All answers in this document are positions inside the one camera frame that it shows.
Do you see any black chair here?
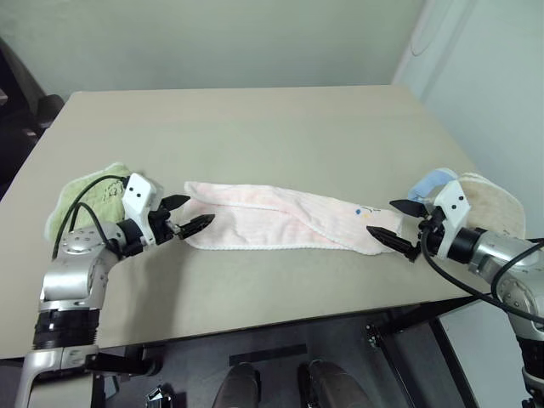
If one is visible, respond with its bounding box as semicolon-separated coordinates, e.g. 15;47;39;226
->
0;36;65;201

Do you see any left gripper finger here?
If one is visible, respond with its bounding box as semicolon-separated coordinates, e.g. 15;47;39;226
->
179;213;216;240
161;194;191;212

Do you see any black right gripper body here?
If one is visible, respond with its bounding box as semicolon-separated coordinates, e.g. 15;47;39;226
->
414;206;445;260

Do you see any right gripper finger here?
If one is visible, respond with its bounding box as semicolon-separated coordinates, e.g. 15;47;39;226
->
389;199;428;218
365;225;421;262

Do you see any black table frame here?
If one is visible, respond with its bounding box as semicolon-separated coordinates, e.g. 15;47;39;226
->
360;297;484;408

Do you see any green towel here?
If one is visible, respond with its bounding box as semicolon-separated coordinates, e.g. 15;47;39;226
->
44;161;133;241

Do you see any pink towel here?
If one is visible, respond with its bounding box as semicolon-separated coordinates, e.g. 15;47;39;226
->
182;180;405;258

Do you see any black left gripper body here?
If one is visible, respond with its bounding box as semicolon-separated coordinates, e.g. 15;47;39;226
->
146;207;184;247

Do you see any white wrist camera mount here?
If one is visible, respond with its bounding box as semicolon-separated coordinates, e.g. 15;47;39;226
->
122;172;165;247
432;178;471;260

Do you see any beige towel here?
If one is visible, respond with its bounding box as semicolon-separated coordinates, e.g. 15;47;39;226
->
456;172;526;239

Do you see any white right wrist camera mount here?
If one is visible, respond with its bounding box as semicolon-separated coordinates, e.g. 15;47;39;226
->
432;178;471;260

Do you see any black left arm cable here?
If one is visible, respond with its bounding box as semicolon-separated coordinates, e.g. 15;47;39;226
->
51;173;128;260

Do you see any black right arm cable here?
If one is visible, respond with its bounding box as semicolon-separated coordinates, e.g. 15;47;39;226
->
420;231;544;318

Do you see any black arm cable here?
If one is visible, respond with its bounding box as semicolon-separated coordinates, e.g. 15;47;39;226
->
420;231;544;318
51;173;128;260

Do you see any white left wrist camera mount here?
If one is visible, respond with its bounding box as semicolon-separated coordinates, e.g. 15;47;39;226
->
122;172;165;247

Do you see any blue cloth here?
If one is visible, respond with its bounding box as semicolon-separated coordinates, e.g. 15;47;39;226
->
406;168;458;206

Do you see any dark rounded shape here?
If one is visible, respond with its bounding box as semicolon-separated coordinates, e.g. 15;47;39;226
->
211;360;261;408
297;359;363;408

